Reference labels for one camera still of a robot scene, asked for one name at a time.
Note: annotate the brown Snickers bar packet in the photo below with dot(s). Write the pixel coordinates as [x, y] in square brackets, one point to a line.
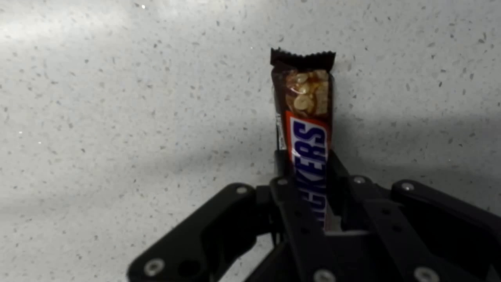
[308, 141]

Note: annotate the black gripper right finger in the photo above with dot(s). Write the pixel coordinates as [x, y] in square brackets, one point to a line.
[417, 224]

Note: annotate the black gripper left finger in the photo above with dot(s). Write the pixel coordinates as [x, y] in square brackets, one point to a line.
[209, 235]

